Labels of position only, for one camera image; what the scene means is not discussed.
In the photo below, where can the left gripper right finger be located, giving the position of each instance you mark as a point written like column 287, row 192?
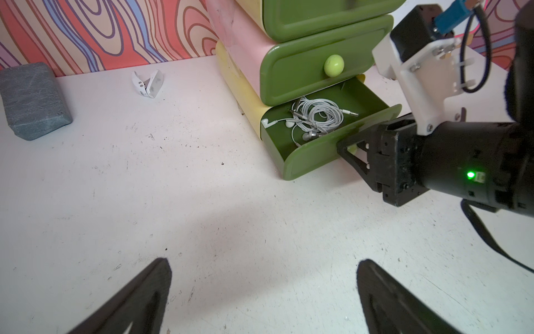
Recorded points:
column 390, row 308

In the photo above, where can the white earphones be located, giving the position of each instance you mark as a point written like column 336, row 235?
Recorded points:
column 290, row 123
column 318, row 115
column 313, row 134

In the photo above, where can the green drawer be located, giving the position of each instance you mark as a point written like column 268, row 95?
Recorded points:
column 306, row 65
column 293, row 162
column 285, row 20

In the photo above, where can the grey sponge block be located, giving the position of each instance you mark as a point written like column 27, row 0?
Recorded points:
column 33, row 102

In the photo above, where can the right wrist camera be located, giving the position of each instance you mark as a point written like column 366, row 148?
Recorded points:
column 425, row 53

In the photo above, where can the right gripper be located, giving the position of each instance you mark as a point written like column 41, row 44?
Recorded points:
column 384, row 157

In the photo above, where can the yellow green drawer cabinet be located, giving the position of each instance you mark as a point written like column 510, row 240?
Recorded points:
column 242, row 44

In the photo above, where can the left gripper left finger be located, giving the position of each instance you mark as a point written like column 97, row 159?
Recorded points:
column 138, row 307

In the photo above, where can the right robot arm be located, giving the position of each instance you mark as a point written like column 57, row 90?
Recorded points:
column 487, row 164

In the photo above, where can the white clip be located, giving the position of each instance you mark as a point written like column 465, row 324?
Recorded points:
column 150, row 87

